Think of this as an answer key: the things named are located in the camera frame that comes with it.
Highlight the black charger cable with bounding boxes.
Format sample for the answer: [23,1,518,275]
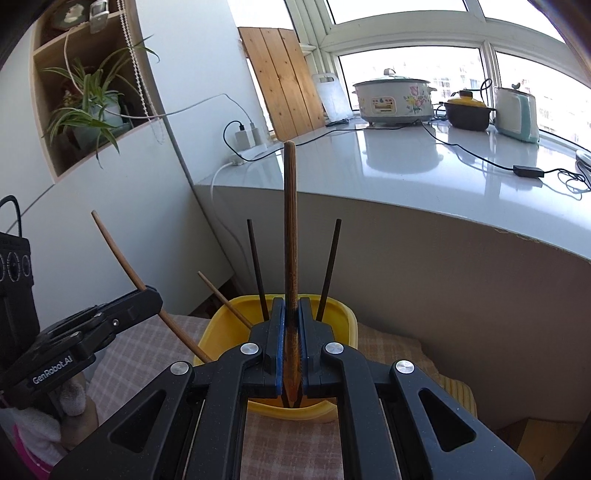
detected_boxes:
[223,120,288,162]

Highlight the tangled black cable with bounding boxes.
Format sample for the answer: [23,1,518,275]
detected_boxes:
[545,168,591,200]

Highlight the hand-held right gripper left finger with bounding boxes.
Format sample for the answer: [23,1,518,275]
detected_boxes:
[51,298,286,480]

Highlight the floral white slow cooker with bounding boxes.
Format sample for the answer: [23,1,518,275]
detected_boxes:
[353,68,437,127]

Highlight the dark brown wooden chopstick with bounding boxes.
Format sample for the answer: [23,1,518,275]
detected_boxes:
[283,141,306,409]

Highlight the person's left hand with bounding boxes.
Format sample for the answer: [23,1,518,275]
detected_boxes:
[59,376,101,452]

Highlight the potted spider plant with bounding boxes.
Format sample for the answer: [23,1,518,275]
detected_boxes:
[41,37,160,169]

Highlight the white bead cord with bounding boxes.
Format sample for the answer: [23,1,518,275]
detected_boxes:
[115,0,165,145]

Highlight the pink plaid cloth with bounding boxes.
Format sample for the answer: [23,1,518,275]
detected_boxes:
[87,311,445,480]

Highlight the small silver white bottle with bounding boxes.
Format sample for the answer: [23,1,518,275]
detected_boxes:
[89,0,110,34]

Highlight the black adapter cable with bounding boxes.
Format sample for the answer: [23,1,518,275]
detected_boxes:
[419,117,516,172]

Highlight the white stone windowsill counter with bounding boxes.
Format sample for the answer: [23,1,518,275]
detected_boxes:
[194,117,591,274]

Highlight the light wooden chopstick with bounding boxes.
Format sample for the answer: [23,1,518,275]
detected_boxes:
[90,210,214,364]
[197,270,254,330]

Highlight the wooden plank board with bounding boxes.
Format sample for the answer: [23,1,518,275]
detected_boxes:
[238,26,327,137]

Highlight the dark pot with yellow lid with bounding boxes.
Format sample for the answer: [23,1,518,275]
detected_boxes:
[438,90,498,133]

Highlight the grey thin cable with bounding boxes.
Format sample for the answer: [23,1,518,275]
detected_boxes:
[122,93,257,128]

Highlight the black chopstick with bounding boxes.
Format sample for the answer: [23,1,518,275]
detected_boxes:
[246,219,270,322]
[315,219,343,323]

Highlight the wooden wall shelf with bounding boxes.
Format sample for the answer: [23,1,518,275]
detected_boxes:
[30,0,160,179]

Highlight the white cutting board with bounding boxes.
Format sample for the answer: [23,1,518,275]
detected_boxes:
[311,71,354,123]

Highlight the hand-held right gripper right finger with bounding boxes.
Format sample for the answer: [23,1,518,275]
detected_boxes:
[299,298,536,480]

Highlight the white window frame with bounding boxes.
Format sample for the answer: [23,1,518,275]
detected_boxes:
[284,0,591,154]

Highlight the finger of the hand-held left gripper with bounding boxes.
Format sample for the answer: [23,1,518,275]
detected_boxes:
[0,320,123,408]
[41,286,165,354]

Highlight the mint electric kettle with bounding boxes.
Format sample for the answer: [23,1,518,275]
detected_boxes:
[492,83,540,144]

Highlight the yellow plastic container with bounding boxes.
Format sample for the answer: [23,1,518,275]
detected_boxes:
[198,295,360,422]

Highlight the dark green shelf ornament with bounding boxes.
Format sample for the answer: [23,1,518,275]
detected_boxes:
[52,0,89,31]

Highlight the white power cable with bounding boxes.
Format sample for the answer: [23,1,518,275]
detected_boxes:
[209,161,251,278]

